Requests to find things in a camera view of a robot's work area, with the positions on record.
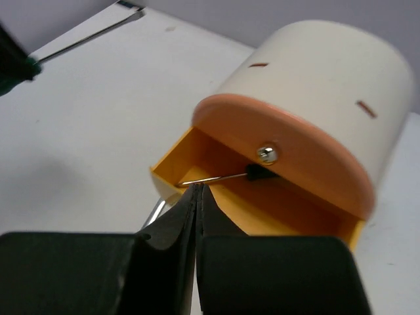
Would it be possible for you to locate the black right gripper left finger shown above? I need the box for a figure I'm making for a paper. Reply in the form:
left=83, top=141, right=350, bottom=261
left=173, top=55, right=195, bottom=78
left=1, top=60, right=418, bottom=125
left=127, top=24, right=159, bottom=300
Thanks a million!
left=1, top=186, right=199, bottom=314

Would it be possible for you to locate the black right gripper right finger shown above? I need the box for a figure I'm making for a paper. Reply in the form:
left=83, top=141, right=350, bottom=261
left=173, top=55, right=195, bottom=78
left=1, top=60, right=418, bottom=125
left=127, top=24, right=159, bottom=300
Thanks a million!
left=196, top=185, right=371, bottom=314

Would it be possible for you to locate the yellow drawer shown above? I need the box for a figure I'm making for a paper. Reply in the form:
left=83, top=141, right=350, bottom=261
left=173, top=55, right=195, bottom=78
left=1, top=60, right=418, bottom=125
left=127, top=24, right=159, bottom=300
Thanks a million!
left=150, top=128, right=365, bottom=249

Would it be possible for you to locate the large green screwdriver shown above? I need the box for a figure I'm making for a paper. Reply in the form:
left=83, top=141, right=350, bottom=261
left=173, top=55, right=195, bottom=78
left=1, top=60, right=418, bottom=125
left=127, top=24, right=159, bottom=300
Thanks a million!
left=175, top=164, right=279, bottom=188

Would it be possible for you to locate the orange top drawer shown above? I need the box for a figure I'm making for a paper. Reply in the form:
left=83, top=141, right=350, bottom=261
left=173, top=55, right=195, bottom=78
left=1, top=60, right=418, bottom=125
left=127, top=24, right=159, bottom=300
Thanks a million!
left=192, top=94, right=375, bottom=220

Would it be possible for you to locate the medium green screwdriver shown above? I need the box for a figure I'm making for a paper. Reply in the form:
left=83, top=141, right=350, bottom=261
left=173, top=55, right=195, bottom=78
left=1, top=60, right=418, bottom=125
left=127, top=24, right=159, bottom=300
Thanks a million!
left=0, top=9, right=146, bottom=98

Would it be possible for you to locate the silver combination wrench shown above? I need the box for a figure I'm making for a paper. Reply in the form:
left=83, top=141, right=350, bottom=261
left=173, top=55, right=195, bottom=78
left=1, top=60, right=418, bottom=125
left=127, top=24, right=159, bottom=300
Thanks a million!
left=141, top=198, right=167, bottom=229

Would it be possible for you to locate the cream cylindrical drawer cabinet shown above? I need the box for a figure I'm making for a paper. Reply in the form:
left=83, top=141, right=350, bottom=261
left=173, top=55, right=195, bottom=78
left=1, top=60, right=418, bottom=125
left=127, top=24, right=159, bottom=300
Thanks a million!
left=219, top=20, right=417, bottom=180

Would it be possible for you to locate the left blue logo sticker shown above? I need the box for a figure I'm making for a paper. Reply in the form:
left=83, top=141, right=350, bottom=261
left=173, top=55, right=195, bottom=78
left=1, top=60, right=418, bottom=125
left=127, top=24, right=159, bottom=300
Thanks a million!
left=116, top=1, right=146, bottom=10

